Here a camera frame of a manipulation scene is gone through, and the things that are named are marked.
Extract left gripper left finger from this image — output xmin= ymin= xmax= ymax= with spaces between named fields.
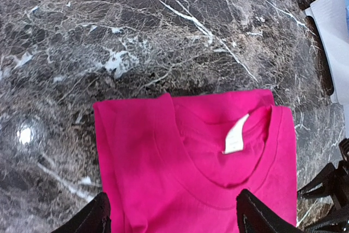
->
xmin=52 ymin=192 xmax=111 ymax=233

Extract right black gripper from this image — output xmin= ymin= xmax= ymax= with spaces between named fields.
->
xmin=297 ymin=138 xmax=349 ymax=232

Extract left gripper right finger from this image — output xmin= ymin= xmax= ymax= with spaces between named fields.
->
xmin=236 ymin=189 xmax=300 ymax=233

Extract red t-shirt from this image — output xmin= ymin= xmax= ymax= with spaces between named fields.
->
xmin=93 ymin=89 xmax=297 ymax=232

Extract white plastic laundry bin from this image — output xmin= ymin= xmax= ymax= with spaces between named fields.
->
xmin=305 ymin=0 xmax=348 ymax=105

